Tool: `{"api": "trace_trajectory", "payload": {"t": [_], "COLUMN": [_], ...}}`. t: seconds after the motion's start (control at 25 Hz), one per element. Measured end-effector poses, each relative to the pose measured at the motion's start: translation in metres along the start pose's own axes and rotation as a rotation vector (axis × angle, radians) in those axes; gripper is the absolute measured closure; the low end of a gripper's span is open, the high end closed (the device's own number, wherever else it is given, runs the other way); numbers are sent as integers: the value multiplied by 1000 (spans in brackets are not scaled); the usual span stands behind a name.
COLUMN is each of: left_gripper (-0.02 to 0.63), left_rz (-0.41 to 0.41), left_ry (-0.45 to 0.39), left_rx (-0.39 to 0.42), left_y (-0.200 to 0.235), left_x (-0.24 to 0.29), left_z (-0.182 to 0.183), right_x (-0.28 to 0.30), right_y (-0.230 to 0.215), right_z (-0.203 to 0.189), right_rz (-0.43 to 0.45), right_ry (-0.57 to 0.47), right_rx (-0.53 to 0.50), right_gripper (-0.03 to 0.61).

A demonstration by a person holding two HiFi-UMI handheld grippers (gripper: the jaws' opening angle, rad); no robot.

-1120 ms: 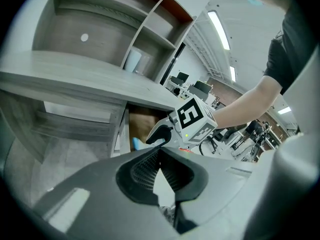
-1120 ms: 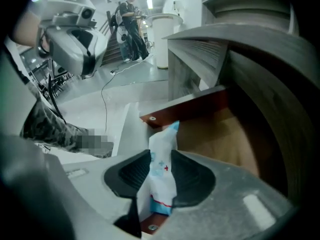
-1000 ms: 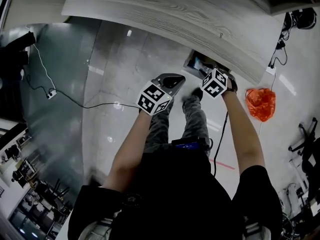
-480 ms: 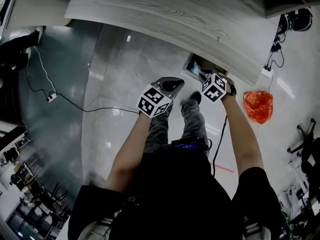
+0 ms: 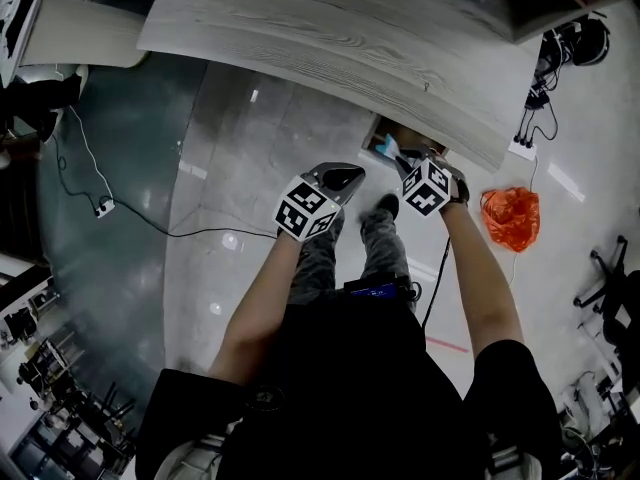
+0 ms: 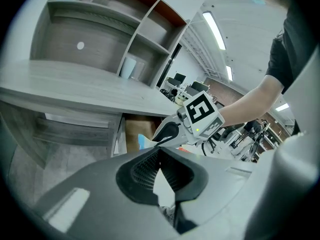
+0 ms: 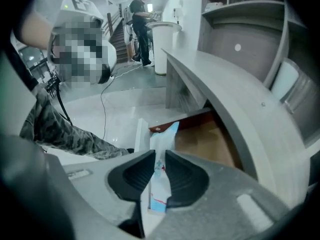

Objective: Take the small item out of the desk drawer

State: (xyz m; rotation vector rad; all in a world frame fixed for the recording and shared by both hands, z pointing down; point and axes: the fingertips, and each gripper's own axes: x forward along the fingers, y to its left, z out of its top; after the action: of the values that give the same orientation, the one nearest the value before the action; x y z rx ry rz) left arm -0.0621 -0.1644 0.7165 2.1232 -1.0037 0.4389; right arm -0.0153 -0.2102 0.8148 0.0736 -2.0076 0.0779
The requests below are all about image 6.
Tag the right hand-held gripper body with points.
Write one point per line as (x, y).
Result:
(202, 109)

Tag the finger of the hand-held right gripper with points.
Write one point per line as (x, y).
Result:
(175, 139)
(170, 125)

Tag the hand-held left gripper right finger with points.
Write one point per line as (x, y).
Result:
(220, 184)

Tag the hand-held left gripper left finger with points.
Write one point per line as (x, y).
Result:
(95, 204)

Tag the light blue tissue pack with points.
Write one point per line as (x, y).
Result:
(146, 142)

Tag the brown wooden drawer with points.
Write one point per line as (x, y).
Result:
(138, 129)

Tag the person's right forearm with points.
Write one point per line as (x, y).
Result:
(250, 104)

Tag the black computer monitor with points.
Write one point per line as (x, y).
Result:
(180, 78)
(200, 86)

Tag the white office desk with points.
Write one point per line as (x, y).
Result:
(180, 91)

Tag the ceiling strip light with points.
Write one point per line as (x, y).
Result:
(282, 107)
(229, 73)
(214, 30)

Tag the black double door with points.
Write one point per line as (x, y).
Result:
(172, 61)

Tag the clear drinking glass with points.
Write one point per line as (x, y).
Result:
(140, 71)

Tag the white cup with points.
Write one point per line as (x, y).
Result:
(128, 67)

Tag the grey wooden desk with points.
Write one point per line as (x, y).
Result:
(75, 84)

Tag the person's black shirt torso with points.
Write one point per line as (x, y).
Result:
(295, 46)

